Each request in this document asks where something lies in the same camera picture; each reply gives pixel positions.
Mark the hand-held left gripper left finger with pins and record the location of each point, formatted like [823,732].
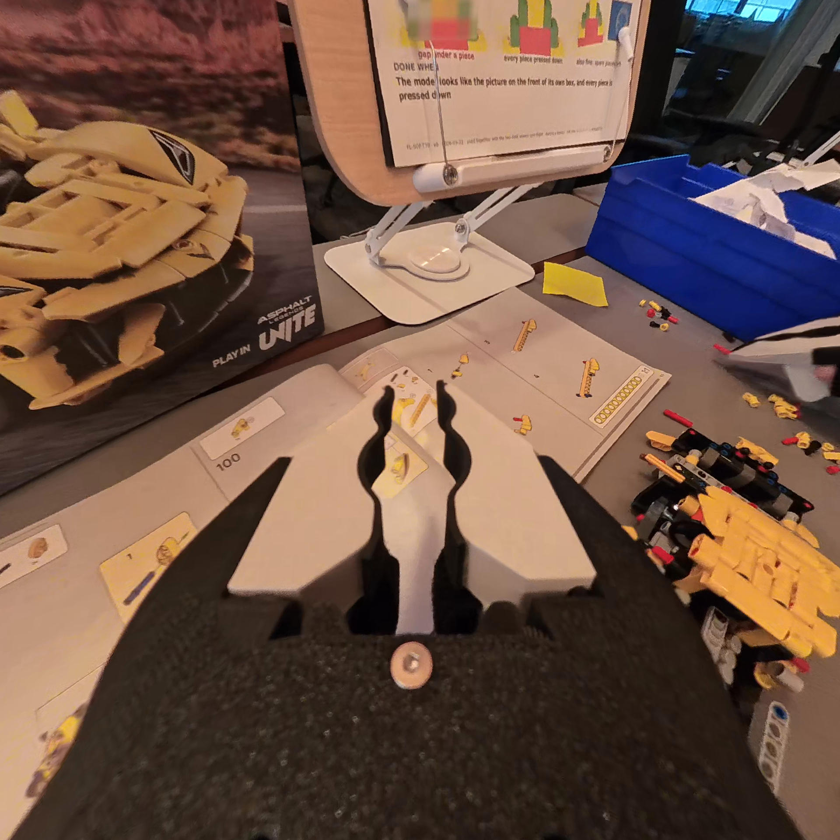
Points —
[302,525]

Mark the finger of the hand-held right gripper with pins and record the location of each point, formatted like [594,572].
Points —
[807,387]
[787,349]

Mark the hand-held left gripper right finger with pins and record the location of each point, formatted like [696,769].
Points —
[525,518]

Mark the yellow black toy car model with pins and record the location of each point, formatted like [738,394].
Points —
[754,558]

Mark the grey desk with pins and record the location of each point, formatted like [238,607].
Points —
[695,387]

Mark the blue plastic bin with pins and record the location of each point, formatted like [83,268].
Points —
[689,262]

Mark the open instruction booklet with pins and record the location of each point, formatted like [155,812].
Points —
[315,394]

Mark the pile of small brick pins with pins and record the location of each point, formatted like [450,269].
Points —
[659,315]

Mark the crumpled white bags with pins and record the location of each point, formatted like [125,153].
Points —
[754,203]

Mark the yellow paper note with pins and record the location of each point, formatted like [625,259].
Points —
[574,285]

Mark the toy car box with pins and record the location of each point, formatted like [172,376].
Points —
[131,262]

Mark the printed instruction sheet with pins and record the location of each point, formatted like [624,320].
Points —
[512,111]

